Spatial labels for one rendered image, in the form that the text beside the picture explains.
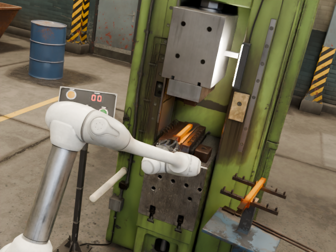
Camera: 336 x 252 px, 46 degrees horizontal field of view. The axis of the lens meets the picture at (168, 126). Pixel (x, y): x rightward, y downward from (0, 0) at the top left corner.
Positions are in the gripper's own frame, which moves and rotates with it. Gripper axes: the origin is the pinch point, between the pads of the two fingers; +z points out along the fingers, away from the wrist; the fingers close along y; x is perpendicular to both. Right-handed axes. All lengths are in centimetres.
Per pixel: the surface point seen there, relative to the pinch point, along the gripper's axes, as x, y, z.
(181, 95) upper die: 24.7, -3.5, 9.8
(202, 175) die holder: -17.9, 19.9, 3.6
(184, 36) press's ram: 58, -8, 10
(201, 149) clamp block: -6.0, 14.2, 13.4
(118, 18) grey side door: -16, -333, 611
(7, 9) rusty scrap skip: -25, -496, 453
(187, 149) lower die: -7.3, 6.6, 9.6
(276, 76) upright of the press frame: 45, 45, 25
